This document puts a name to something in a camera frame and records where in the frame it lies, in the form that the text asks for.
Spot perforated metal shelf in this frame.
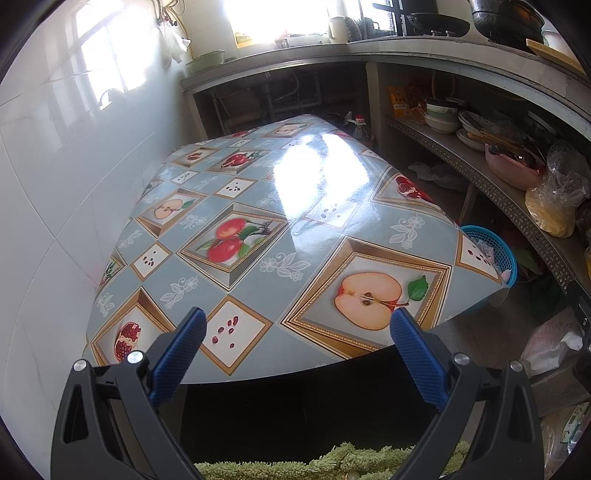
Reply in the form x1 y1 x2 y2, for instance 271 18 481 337
385 114 591 296

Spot green white bag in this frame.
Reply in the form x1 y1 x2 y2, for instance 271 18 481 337
542 401 591 476

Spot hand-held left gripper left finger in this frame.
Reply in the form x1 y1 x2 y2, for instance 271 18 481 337
51 307 208 480

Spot green basin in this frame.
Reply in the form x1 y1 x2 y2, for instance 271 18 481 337
185 50 227 75

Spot yellow cooking oil bottle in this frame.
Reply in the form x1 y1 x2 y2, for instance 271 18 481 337
348 112 372 141

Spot white red printed bag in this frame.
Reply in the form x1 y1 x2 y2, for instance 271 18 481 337
519 307 587 377

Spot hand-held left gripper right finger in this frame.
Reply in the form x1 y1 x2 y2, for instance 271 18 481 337
389 308 541 480

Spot bag of yellow noodles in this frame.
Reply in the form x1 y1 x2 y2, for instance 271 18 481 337
525 138 591 238

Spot blue plastic basket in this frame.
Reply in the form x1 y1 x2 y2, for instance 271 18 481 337
459 224 519 296

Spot black wok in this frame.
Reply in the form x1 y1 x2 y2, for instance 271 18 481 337
405 13 472 38

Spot fruit print tablecloth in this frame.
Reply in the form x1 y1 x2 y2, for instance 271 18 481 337
82 114 511 386

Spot stack of plates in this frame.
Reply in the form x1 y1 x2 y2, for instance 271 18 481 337
456 111 509 151

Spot wooden cutting board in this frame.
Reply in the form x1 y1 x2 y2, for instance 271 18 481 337
526 39 585 75

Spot crumpled white bag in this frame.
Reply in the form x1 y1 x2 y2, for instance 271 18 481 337
409 161 467 190

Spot hanging clear plastic bag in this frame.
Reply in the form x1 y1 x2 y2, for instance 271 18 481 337
161 18 192 63

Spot green fluffy mat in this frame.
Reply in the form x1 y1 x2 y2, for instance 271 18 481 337
194 442 472 480

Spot large dark metal pot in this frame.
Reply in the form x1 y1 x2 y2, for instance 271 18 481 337
467 0 546 47

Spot pink plastic basin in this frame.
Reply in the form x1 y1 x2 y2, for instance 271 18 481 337
484 143 548 191

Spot stack of bowls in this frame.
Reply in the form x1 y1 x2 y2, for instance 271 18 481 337
424 98 460 134

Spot orange snack packets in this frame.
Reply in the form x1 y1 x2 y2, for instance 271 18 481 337
387 83 428 124

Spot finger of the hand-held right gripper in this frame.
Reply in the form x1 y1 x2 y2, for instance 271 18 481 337
564 279 591 324

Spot grey concrete countertop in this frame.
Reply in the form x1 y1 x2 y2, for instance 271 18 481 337
179 37 591 125

